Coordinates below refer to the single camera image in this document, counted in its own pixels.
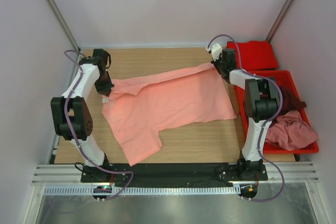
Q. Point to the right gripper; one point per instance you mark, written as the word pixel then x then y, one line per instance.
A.
pixel 215 63

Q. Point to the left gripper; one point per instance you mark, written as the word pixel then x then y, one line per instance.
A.
pixel 106 89

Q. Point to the salmon pink t shirt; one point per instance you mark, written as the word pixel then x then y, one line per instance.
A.
pixel 139 108

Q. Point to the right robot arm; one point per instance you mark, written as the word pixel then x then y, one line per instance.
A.
pixel 262 103

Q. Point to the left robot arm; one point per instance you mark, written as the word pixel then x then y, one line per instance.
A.
pixel 70 113

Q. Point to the folded red t shirt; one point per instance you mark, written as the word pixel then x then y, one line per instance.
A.
pixel 257 55

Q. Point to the red plastic bin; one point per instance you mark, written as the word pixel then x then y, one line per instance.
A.
pixel 302 90

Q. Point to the dark maroon t shirt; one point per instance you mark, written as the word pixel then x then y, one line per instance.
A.
pixel 290 102

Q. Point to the dusty pink t shirt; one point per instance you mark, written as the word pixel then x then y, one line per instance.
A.
pixel 290 132

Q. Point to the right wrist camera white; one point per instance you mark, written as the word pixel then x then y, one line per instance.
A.
pixel 215 50

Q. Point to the right corner aluminium post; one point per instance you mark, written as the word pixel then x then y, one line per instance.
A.
pixel 279 19

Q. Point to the corner aluminium post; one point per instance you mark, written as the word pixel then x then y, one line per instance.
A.
pixel 61 21
pixel 279 19

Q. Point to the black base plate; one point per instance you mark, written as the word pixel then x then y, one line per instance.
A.
pixel 173 175

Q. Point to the left corner aluminium post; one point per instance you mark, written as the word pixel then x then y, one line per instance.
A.
pixel 61 21

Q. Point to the slotted cable duct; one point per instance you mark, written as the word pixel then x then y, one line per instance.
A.
pixel 133 191

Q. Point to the aluminium frame rail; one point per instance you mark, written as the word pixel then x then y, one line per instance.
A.
pixel 293 172

